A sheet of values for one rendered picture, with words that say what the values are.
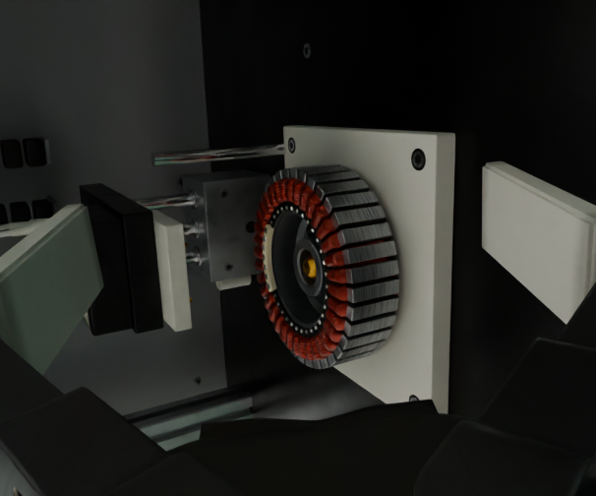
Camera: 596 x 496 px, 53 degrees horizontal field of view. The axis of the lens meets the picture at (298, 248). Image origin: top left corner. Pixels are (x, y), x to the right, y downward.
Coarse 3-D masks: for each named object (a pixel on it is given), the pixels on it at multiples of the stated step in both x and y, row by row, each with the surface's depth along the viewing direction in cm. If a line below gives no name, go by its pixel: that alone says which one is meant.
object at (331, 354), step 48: (288, 192) 32; (336, 192) 30; (288, 240) 36; (336, 240) 29; (384, 240) 30; (288, 288) 36; (336, 288) 29; (384, 288) 29; (288, 336) 34; (336, 336) 30; (384, 336) 31
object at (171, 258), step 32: (96, 192) 41; (96, 224) 32; (128, 224) 33; (160, 224) 32; (192, 224) 45; (128, 256) 33; (160, 256) 33; (192, 256) 45; (128, 288) 33; (160, 288) 34; (96, 320) 33; (128, 320) 34; (160, 320) 35
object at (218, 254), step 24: (192, 192) 44; (216, 192) 43; (240, 192) 44; (192, 216) 45; (216, 216) 43; (240, 216) 44; (192, 240) 46; (216, 240) 44; (240, 240) 44; (192, 264) 47; (216, 264) 44; (240, 264) 45
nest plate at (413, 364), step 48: (288, 144) 39; (336, 144) 34; (384, 144) 30; (432, 144) 27; (384, 192) 30; (432, 192) 27; (432, 240) 28; (432, 288) 28; (432, 336) 29; (384, 384) 33; (432, 384) 29
